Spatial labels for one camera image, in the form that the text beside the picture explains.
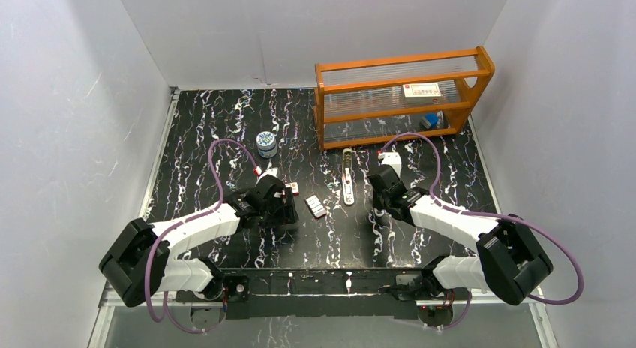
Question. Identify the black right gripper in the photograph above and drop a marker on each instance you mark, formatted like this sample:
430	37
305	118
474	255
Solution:
376	202

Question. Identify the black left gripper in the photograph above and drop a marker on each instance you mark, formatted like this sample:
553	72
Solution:
289	206

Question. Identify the red white staple box sleeve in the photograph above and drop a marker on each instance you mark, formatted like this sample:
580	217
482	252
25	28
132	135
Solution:
293	186

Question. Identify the white metal stapler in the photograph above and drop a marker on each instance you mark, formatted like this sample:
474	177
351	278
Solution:
347	179

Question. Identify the cardboard staple tray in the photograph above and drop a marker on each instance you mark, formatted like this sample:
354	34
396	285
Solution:
316	207

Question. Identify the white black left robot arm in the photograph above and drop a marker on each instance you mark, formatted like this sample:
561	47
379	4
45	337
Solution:
148	258

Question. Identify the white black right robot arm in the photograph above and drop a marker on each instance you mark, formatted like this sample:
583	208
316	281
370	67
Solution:
508	259

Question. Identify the blue grey stapler remover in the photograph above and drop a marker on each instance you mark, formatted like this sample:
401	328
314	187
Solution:
432	121

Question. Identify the blue white round jar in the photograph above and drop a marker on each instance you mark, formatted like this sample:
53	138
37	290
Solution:
266	143

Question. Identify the orange wooden shelf rack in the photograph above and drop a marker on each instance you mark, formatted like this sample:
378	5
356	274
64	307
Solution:
360	102

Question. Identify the white red box on shelf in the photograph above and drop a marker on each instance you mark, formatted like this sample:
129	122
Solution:
421	93

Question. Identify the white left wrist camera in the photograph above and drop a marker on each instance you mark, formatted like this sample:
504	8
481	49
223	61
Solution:
274	172

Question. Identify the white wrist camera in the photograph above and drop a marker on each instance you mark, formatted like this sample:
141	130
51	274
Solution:
391	159
274	172

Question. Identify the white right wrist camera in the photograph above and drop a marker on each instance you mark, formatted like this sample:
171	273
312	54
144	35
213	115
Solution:
391	159

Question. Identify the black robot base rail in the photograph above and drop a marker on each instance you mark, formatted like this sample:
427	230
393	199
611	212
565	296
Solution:
332	292

